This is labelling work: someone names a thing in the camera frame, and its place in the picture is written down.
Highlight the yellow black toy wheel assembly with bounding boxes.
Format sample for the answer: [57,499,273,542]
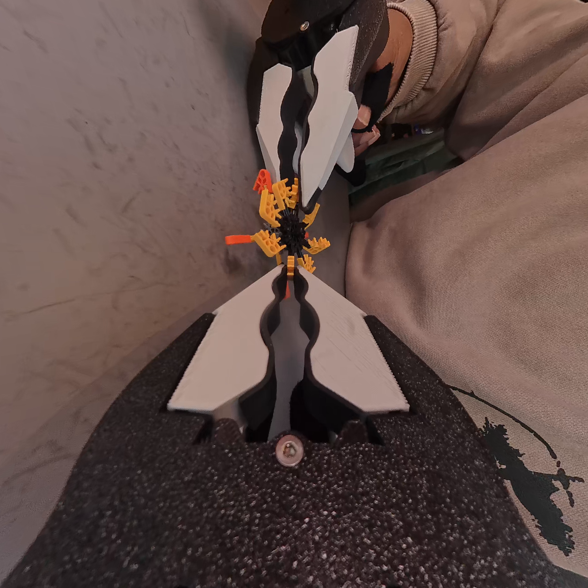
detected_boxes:
[225,169,331,300]

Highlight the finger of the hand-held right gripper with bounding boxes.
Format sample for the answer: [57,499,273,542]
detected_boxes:
[299,25,359,208]
[255,63,296,184]

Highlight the person's right hand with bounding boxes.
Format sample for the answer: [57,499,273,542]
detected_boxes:
[351,9,414,157]

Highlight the person's right forearm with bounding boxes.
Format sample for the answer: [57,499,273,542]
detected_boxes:
[381,0,588,159]

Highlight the person's torso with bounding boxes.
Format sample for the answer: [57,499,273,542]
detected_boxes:
[345,142,588,588]

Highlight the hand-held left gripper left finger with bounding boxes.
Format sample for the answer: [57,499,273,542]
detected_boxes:
[168,266,282,442]

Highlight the grey desk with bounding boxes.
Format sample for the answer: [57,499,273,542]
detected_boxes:
[0,0,352,570]

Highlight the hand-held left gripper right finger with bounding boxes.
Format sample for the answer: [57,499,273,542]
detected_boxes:
[294,266,410,444]

